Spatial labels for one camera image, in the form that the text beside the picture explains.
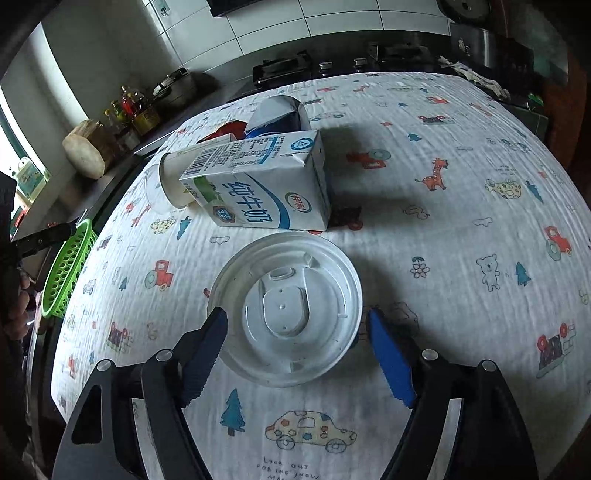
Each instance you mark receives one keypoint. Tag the window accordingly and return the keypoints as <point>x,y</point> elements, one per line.
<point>9,134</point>

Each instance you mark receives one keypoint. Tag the black rice cooker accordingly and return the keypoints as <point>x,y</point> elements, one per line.
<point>480,37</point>

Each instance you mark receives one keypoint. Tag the green wall hook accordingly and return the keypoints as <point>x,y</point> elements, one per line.
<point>161,5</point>

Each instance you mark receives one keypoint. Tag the black gas stove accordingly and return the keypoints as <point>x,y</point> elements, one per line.
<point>286,67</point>

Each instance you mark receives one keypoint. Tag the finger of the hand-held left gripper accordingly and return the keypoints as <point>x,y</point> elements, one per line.
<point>46,237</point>

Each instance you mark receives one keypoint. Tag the person's left hand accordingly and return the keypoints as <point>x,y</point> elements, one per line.
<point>19,302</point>

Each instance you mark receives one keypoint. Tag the printed cartoon tablecloth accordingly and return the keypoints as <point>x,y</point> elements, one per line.
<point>438,277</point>

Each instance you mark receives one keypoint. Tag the white blue milk carton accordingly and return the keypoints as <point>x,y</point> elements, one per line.
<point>258,194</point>

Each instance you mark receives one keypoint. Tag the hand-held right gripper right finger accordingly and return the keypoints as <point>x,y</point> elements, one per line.
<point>390,355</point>

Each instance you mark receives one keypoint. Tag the green plastic basket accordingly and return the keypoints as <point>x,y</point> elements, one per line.
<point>64,272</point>

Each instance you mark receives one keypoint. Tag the steel pot with lid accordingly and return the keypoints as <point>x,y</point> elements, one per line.
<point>175,87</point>

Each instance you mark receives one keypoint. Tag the black range hood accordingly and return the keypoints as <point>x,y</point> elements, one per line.
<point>231,7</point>

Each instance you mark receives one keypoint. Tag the red wrapper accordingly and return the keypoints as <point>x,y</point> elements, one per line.
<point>228,128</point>

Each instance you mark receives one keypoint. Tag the blue white packet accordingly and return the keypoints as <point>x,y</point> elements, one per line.
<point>272,117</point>

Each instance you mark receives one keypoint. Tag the small white jar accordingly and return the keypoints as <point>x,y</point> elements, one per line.
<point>128,137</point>

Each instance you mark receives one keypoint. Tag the white plastic lid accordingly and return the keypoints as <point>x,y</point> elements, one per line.
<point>286,286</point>

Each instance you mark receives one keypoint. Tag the brown wooden cabinet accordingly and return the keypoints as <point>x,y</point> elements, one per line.
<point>568,92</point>

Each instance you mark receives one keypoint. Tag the round wooden chopping block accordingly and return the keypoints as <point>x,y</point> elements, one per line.
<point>85,152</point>

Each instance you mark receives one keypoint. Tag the white rag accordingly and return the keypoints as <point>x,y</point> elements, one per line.
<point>480,78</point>

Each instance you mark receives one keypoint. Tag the white paper cup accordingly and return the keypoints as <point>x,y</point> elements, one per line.
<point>178,175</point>

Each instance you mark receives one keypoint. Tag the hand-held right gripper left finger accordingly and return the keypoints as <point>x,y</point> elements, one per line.
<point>205,355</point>

